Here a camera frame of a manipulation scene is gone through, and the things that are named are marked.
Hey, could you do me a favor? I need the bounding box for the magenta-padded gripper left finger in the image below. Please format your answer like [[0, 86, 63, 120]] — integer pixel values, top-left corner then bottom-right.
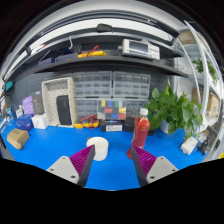
[[46, 144, 96, 188]]

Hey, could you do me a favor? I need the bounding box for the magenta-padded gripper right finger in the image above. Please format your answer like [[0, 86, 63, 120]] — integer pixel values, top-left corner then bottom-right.
[[130, 144, 180, 188]]

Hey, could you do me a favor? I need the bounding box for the red drink bottle white cap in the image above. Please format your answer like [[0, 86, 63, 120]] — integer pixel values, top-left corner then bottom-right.
[[131, 107, 151, 151]]

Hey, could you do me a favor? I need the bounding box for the white power adapter block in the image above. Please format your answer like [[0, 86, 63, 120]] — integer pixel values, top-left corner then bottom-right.
[[180, 136, 199, 156]]

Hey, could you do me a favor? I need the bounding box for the white ceramic mug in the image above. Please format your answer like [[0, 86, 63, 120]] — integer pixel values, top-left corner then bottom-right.
[[86, 136, 110, 162]]

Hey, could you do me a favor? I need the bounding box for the plain black box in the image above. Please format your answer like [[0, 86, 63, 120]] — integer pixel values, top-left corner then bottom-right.
[[123, 116, 137, 133]]

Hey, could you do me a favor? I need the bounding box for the small white carton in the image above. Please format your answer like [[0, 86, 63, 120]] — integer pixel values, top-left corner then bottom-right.
[[31, 113, 49, 130]]

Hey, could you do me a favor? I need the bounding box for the brown cardboard box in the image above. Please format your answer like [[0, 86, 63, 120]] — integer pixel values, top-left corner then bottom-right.
[[6, 128, 30, 150]]

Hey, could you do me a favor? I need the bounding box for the black rectangular case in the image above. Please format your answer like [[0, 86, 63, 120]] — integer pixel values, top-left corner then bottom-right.
[[55, 95, 73, 126]]

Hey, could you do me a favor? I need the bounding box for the green potted plant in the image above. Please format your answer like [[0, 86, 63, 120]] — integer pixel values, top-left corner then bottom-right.
[[143, 78, 204, 140]]

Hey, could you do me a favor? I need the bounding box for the blue translucent box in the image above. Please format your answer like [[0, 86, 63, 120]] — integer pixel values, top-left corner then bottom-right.
[[14, 113, 34, 132]]

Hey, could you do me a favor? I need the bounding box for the black box with white label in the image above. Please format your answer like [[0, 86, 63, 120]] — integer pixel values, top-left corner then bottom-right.
[[100, 119, 124, 133]]

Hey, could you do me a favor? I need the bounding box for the grey small-parts drawer cabinet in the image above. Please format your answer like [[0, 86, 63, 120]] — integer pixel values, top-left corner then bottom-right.
[[74, 98, 100, 121], [125, 99, 149, 118], [72, 71, 113, 100], [112, 71, 152, 100]]

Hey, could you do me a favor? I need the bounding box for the white perforated tray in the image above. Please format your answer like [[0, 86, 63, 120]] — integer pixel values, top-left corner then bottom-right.
[[41, 76, 77, 129]]

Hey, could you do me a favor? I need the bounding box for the dark grey flat box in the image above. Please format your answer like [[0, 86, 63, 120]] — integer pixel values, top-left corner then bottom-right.
[[31, 90, 45, 116]]

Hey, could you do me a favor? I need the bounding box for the purple plastic bag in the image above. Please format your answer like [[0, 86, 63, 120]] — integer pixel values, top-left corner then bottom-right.
[[21, 95, 35, 116]]

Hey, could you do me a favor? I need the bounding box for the clear box with coloured parts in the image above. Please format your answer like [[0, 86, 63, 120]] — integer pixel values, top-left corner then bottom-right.
[[97, 99, 128, 122]]

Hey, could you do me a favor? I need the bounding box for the white shelf unit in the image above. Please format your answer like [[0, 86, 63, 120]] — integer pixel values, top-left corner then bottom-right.
[[173, 19, 224, 161]]

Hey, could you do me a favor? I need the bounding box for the teal device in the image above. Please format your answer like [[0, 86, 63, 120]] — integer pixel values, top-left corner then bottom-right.
[[4, 80, 14, 92]]

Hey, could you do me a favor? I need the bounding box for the black workbench shelf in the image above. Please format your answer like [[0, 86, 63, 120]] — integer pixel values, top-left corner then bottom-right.
[[1, 13, 190, 80]]

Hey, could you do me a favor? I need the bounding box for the yellow tester on shelf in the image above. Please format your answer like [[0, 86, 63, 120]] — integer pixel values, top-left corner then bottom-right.
[[77, 49, 108, 59]]

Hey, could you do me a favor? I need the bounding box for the white oscilloscope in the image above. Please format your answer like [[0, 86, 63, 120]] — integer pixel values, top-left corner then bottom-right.
[[121, 38, 161, 61]]

